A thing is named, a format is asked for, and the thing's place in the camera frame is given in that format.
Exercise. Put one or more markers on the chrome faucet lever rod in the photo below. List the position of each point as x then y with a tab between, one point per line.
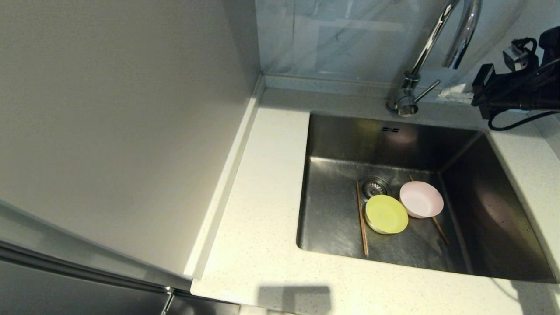
426	90

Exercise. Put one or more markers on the yellow plastic bowl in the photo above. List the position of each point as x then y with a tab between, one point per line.
386	214

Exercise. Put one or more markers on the pink plastic bowl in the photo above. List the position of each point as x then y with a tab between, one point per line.
421	199

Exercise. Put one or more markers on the tall cabinet unit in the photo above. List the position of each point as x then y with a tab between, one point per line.
109	131

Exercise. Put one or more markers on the silver cabinet rail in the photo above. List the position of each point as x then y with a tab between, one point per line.
87	271

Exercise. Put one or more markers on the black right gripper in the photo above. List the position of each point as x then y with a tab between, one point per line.
503	92

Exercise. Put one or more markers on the brown wooden chopstick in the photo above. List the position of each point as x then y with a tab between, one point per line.
441	231
362	227

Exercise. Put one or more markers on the stainless steel sink basin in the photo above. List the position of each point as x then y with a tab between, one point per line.
494	227

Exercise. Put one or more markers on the round metal drain strainer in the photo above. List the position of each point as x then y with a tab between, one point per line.
372	186

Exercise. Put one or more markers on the chrome gooseneck faucet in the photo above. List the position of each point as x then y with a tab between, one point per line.
431	39

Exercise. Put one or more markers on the under-counter cabinet front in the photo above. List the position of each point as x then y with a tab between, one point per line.
201	307

